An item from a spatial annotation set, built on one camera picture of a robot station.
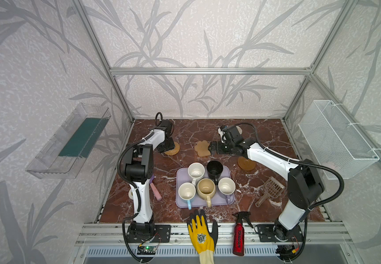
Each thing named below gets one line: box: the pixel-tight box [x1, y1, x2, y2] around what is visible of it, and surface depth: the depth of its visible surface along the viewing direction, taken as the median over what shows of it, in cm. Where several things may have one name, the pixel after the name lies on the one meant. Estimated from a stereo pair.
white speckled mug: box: [187, 162, 206, 186], surface depth 88 cm
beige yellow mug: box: [196, 178, 216, 208], surface depth 80 cm
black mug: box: [206, 160, 224, 186], surface depth 88 cm
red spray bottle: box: [232, 211, 254, 257], surface depth 72 cm
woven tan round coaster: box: [164, 141, 181, 156], surface depth 104 cm
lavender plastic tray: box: [175, 166, 234, 208], surface depth 84 cm
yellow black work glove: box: [187, 209, 219, 264], surface depth 73 cm
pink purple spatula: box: [149, 174, 163, 201], surface depth 86 cm
